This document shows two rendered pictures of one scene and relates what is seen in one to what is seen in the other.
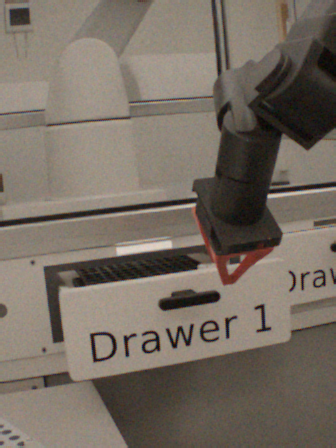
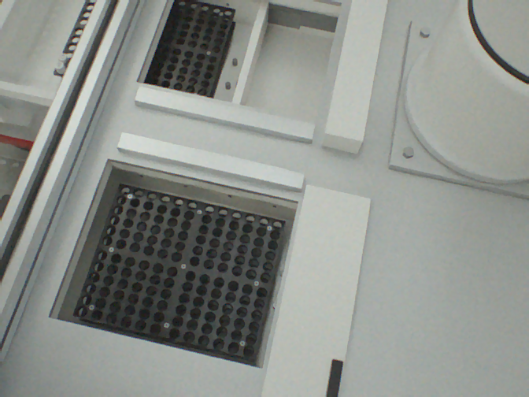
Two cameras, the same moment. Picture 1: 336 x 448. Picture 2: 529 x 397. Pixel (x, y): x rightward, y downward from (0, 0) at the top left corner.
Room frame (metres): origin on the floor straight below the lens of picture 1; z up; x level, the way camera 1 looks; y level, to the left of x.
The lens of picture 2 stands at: (1.33, -0.33, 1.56)
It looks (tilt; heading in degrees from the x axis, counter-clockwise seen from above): 68 degrees down; 113
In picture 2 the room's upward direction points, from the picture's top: 7 degrees clockwise
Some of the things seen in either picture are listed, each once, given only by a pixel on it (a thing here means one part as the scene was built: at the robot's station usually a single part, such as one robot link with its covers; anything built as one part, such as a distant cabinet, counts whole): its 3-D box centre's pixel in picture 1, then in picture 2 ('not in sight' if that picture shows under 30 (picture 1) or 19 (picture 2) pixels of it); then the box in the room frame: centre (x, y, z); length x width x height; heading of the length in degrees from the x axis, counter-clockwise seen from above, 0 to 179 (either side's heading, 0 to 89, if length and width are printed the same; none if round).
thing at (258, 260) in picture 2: not in sight; (186, 272); (1.18, -0.21, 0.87); 0.22 x 0.18 x 0.06; 16
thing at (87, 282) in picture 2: not in sight; (105, 248); (1.09, -0.24, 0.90); 0.18 x 0.02 x 0.01; 106
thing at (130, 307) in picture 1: (181, 318); not in sight; (0.77, -0.01, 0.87); 0.29 x 0.02 x 0.11; 106
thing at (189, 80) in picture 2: (140, 286); (150, 53); (0.96, 0.05, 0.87); 0.22 x 0.18 x 0.06; 16
